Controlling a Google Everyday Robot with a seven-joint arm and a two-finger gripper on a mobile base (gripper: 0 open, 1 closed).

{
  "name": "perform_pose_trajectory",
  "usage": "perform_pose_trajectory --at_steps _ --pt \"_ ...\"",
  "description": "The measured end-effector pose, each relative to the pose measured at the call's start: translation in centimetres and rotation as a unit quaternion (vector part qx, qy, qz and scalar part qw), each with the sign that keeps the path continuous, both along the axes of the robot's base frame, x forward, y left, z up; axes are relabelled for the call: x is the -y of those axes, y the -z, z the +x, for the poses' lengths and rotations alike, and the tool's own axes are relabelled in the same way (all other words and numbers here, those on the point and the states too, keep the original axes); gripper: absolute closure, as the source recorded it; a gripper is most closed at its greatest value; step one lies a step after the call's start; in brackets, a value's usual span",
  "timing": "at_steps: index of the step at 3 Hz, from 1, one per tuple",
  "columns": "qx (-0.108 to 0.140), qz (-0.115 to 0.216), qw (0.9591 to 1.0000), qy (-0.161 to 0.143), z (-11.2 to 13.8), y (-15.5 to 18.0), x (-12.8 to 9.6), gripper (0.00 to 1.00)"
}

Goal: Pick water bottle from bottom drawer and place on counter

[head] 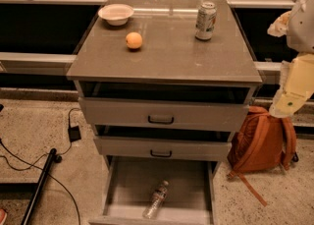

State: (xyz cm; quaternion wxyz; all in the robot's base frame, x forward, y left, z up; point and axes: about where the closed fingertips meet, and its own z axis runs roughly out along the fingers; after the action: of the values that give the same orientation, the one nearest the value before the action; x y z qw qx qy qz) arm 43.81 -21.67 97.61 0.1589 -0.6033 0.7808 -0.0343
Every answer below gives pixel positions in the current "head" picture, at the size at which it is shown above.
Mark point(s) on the grey drawer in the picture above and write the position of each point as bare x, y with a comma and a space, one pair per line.
132, 181
163, 143
168, 106

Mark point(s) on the grey middle drawer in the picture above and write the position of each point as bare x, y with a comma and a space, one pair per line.
163, 143

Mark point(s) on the white bowl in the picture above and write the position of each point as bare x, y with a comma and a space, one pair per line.
116, 14

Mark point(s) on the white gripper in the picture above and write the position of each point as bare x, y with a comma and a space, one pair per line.
301, 28

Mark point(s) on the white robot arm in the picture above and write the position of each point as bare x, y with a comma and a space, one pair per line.
296, 76

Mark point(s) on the grey top drawer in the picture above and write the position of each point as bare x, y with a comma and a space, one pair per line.
168, 106

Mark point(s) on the white green soda can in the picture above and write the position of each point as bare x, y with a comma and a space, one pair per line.
205, 21

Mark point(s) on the grey drawer cabinet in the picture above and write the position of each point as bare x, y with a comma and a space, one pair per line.
170, 53

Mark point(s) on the grey bottom drawer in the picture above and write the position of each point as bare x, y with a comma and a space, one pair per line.
132, 181

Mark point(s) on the black power adapter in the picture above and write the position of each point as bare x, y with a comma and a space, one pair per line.
74, 133

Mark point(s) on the orange fruit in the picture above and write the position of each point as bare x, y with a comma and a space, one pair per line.
134, 40

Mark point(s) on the orange backpack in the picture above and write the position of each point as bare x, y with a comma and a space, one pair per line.
263, 142

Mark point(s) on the clear plastic water bottle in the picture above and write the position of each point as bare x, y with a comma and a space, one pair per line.
157, 200

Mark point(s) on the black pole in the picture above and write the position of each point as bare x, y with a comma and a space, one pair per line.
39, 186

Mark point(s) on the red white shoe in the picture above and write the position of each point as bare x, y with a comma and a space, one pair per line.
3, 216

